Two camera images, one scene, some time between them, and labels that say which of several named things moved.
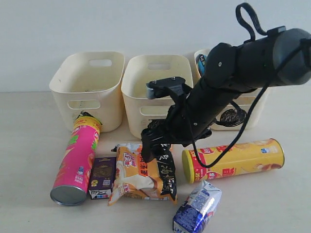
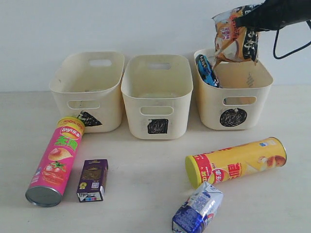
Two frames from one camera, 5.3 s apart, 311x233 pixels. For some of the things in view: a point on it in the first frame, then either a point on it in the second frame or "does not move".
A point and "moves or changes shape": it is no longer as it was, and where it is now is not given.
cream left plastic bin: [90, 81] does not move
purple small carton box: [102, 175] moves or changes shape
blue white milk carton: [196, 213] does not move
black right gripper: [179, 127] to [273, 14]
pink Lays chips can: [71, 186] to [52, 174]
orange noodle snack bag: [134, 178] to [233, 43]
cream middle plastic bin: [140, 70] does not move
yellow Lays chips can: [257, 156] moves or changes shape
